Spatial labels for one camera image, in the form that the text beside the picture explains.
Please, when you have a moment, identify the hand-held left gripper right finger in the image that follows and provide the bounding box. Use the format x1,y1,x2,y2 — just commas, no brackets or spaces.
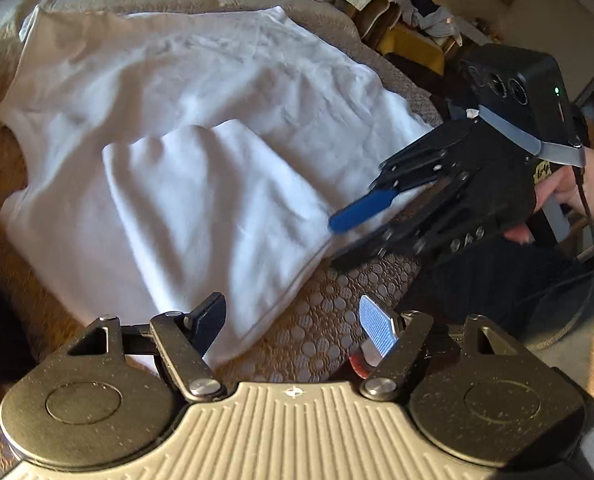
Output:
359,295,528,402

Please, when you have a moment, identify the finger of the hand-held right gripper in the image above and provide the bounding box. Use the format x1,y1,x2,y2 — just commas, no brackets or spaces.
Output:
330,170,480,272
328,120,480,234

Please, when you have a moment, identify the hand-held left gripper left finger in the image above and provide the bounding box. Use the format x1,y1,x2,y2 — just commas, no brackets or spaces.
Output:
64,292,228,403

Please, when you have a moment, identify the white sweatshirt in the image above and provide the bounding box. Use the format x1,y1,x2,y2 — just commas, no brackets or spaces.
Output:
0,6,435,369

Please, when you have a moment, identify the pile of pale clothes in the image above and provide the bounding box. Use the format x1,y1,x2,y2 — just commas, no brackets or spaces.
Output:
381,0,464,41

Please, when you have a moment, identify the person's right hand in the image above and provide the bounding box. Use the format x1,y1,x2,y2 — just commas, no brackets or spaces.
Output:
502,160,594,246

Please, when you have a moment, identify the pink slipper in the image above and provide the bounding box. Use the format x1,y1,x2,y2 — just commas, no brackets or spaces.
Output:
351,346,374,379

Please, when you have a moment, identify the person's leg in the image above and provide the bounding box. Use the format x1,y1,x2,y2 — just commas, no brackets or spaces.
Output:
392,230,594,362

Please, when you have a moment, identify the yellow seat cushion cover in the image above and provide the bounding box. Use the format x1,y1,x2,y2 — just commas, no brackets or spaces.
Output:
377,24,446,74

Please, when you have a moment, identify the wooden armchair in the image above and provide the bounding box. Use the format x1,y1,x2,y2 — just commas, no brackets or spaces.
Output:
292,0,458,74

